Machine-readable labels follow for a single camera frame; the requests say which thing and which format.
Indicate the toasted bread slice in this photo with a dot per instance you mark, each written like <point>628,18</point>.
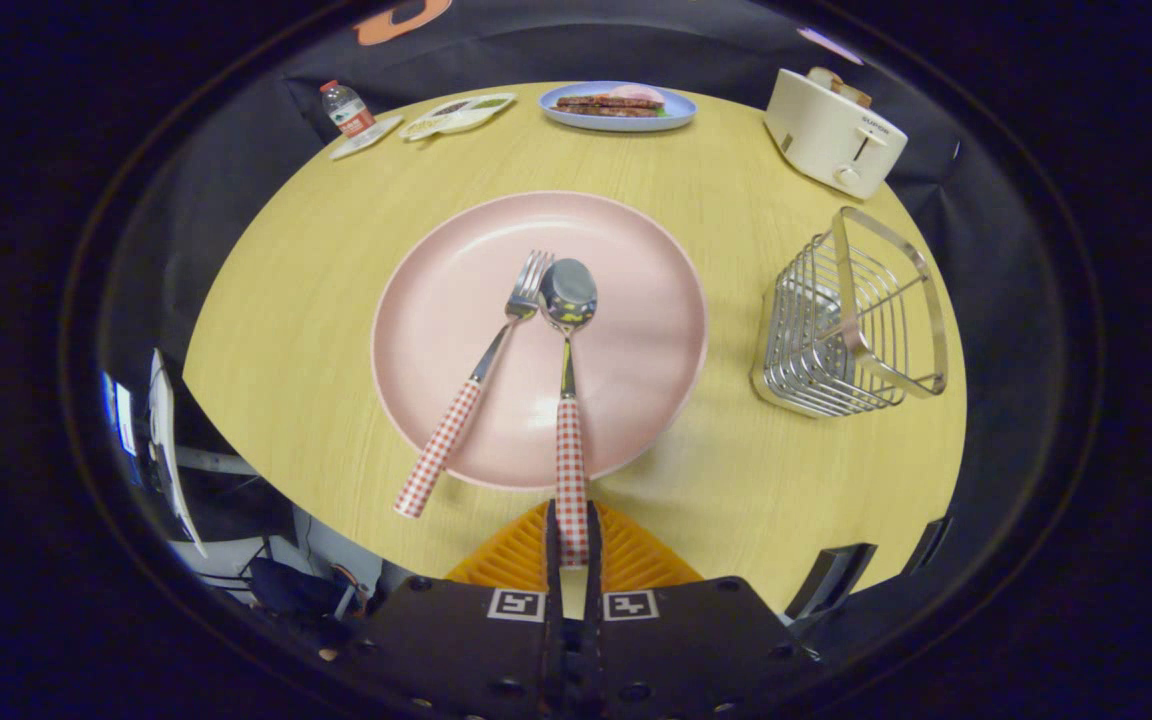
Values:
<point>821,78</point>
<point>854,95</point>

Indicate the white flat panel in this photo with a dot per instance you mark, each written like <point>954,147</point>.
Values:
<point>171,450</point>

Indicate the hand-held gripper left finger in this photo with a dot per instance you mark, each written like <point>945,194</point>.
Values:
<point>552,560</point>

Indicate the white divided sauce dish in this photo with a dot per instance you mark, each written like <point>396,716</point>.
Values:
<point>481,115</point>

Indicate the pink round plate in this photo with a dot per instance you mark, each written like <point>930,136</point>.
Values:
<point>636,350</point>

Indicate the sandwich with ham slice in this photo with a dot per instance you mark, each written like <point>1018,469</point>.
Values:
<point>606,103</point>

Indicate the cream white toaster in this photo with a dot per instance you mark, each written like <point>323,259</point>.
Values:
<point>826,135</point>

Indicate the light blue plate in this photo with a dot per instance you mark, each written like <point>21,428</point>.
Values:
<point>681,108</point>

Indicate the clear plastic water bottle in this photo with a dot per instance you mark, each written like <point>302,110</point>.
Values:
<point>348,112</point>

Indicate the black chair backrest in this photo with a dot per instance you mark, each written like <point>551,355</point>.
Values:
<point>829,580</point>
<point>926,545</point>

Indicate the white square coaster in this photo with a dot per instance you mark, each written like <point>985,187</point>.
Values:
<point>376,135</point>

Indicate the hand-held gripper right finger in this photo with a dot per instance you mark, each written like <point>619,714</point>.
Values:
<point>594,560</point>

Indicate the computer monitor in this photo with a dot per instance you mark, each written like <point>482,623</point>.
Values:
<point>121,420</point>

